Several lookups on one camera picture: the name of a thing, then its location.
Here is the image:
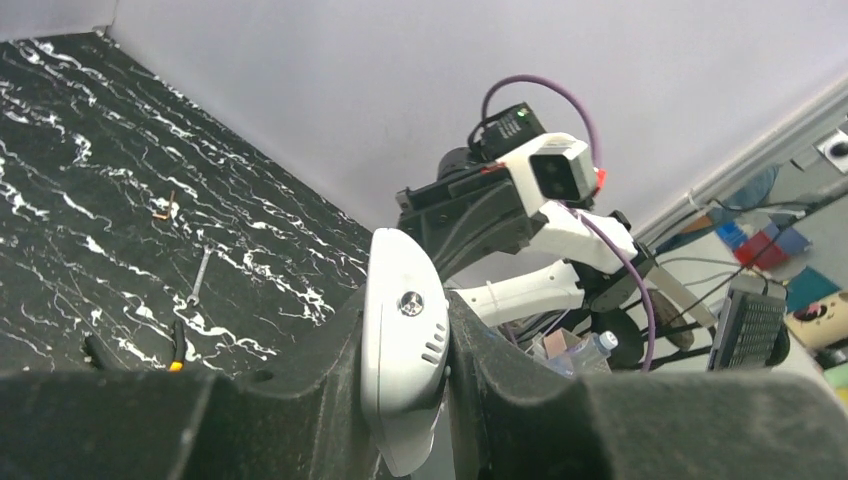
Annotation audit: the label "small brown hex key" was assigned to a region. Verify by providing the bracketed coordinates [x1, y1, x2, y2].
[152, 190, 176, 221]

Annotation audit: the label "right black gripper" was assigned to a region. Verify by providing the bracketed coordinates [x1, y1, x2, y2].
[396, 166, 547, 279]

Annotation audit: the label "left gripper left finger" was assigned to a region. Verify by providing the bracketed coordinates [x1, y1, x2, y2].
[1, 291, 371, 479]

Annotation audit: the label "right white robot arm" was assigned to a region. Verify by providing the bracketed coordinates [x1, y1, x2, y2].
[396, 103, 716, 327]

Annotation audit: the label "white remote control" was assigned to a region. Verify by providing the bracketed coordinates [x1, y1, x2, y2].
[360, 228, 450, 477]

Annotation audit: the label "orange handled pliers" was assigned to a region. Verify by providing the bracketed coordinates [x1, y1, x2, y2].
[82, 317, 188, 374]

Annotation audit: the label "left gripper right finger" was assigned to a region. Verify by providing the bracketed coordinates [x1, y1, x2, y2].
[448, 292, 847, 479]

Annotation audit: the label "plastic water bottle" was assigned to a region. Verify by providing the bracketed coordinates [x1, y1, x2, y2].
[543, 331, 619, 377]

